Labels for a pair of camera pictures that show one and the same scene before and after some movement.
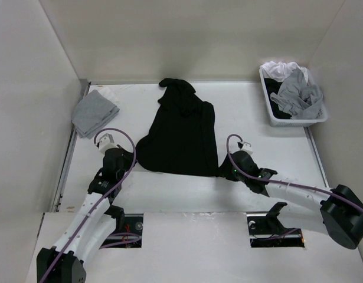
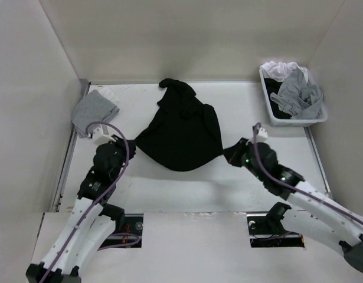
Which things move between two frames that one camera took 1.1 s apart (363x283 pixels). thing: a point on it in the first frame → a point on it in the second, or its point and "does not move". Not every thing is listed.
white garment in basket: x=278 y=71 does not move
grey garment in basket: x=298 y=98 does not move
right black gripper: x=224 y=170 → x=232 y=153
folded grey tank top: x=92 y=112 does not move
